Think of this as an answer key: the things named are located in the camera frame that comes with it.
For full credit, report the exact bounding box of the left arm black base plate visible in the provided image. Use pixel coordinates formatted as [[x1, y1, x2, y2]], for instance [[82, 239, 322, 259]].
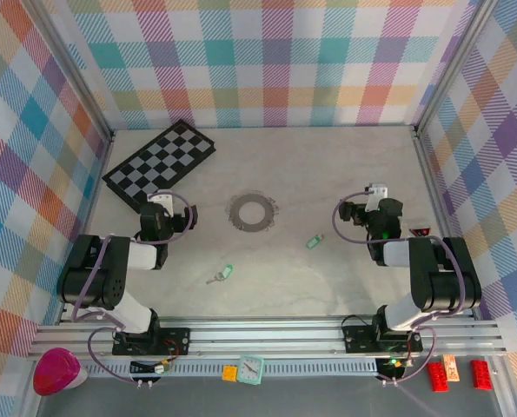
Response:
[[112, 328, 192, 356]]

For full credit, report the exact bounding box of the black power connector bracket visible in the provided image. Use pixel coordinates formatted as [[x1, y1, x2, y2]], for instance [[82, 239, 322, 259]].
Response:
[[129, 358, 175, 378], [374, 355, 408, 382]]

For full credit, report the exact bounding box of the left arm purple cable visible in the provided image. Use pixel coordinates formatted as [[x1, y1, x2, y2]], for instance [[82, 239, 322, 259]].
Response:
[[71, 190, 198, 386]]

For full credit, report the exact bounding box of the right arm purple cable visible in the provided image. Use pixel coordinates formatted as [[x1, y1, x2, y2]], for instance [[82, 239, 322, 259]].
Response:
[[334, 193, 467, 386]]

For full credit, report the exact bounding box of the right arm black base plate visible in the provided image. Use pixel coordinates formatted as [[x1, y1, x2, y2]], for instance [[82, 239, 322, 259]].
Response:
[[341, 323, 424, 354]]

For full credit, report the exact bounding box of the aluminium table side rail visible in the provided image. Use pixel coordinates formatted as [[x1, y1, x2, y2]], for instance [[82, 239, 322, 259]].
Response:
[[412, 125, 480, 321], [77, 129, 116, 238]]

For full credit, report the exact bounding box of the teal alarm clock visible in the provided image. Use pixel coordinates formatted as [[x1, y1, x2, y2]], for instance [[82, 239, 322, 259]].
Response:
[[235, 354, 266, 387]]

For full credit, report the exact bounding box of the orange wooden block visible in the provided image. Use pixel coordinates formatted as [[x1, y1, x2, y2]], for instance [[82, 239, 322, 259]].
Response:
[[441, 354, 460, 383]]

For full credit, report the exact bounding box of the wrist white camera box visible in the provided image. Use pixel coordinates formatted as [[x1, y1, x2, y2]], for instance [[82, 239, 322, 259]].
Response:
[[365, 182, 390, 212], [147, 189, 175, 216]]

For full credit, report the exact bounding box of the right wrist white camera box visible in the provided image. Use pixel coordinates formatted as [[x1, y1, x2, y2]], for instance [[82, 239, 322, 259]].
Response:
[[365, 182, 390, 212]]

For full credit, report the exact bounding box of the black grey chessboard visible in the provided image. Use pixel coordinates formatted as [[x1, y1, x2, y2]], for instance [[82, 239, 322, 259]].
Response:
[[102, 118, 218, 215]]

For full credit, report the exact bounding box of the grey metal coil keyring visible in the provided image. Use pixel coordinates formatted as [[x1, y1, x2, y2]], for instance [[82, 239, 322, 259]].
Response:
[[228, 193, 281, 234]]

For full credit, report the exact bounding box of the aluminium upright frame post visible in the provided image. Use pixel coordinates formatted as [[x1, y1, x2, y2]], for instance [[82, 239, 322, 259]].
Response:
[[414, 0, 493, 131], [30, 0, 114, 142]]

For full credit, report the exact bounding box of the slotted grey cable duct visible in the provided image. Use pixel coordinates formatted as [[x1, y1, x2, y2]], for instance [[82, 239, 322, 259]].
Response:
[[83, 359, 381, 377]]

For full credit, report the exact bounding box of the aluminium mounting rail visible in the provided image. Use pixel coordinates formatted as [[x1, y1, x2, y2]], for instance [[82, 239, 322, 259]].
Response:
[[26, 316, 510, 362]]

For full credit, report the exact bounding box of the red toy brick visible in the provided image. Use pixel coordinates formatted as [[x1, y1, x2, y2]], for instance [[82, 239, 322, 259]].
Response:
[[470, 359, 494, 391], [427, 361, 451, 393]]

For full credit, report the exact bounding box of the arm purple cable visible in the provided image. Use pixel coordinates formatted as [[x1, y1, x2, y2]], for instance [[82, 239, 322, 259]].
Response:
[[71, 190, 198, 386], [334, 193, 467, 386]]

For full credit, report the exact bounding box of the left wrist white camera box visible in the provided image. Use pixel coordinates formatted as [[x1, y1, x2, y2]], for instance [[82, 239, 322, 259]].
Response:
[[147, 189, 175, 216]]

